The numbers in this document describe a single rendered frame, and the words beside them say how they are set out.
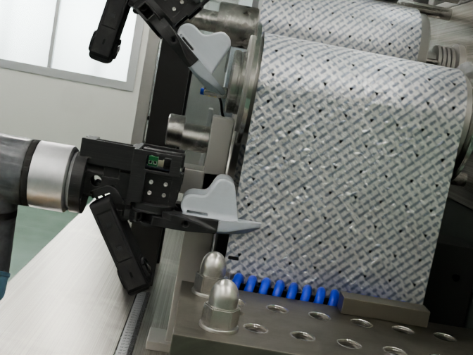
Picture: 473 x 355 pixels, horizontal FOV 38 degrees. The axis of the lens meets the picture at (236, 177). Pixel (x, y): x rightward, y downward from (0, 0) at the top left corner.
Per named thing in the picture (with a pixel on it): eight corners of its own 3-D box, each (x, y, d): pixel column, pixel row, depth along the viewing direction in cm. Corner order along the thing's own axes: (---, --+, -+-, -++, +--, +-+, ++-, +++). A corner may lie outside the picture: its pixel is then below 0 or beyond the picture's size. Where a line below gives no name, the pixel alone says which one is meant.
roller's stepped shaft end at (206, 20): (177, 26, 107) (180, 5, 106) (215, 33, 107) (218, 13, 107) (175, 24, 103) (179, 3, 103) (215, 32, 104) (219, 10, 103)
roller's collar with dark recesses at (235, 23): (213, 44, 109) (220, 3, 108) (250, 51, 109) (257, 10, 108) (213, 41, 102) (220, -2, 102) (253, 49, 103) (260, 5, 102)
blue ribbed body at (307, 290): (225, 296, 79) (230, 267, 78) (407, 327, 80) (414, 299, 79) (225, 306, 75) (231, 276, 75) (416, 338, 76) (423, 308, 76)
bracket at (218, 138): (145, 334, 92) (184, 108, 88) (193, 342, 92) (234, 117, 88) (141, 349, 87) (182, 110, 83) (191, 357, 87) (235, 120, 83)
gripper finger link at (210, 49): (255, 67, 79) (203, 4, 79) (215, 100, 80) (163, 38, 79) (254, 68, 82) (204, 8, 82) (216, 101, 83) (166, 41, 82)
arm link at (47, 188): (22, 213, 73) (41, 199, 81) (65, 220, 73) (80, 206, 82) (32, 143, 72) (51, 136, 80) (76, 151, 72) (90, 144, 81)
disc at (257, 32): (233, 140, 90) (253, 27, 88) (236, 141, 90) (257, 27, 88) (236, 151, 75) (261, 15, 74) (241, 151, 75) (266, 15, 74)
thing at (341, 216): (220, 284, 79) (249, 125, 77) (418, 317, 80) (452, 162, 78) (220, 285, 79) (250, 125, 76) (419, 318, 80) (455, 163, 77)
